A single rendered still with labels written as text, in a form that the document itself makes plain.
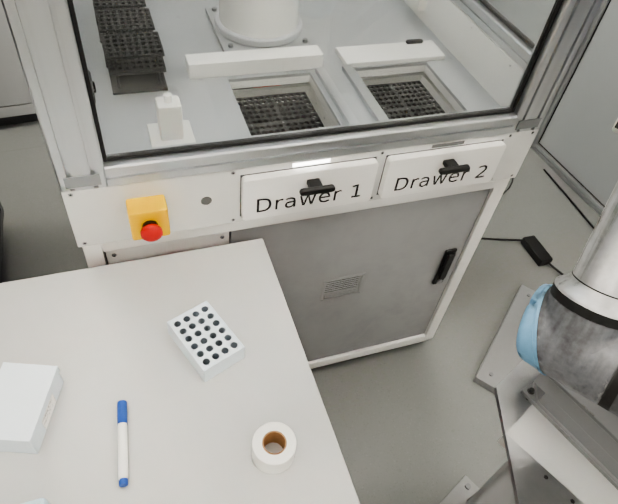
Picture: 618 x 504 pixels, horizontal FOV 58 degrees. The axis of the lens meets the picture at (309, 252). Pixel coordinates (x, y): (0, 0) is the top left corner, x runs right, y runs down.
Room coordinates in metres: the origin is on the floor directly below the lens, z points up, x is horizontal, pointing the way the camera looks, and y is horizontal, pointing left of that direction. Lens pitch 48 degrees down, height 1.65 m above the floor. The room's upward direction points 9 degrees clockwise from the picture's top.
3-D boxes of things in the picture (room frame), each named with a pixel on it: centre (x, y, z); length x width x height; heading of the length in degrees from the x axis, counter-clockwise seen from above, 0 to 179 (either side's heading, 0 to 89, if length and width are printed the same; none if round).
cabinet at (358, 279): (1.33, 0.17, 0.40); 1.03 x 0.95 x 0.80; 115
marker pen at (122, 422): (0.33, 0.25, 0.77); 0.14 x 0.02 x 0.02; 20
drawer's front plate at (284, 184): (0.87, 0.02, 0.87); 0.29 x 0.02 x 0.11; 115
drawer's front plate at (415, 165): (1.00, -0.27, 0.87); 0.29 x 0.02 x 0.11; 115
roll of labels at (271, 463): (0.36, 0.01, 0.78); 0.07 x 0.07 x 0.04
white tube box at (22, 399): (0.36, 0.41, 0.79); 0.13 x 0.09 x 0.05; 5
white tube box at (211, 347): (0.53, 0.16, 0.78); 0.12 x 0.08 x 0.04; 46
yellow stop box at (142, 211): (0.72, 0.31, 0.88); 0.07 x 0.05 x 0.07; 115
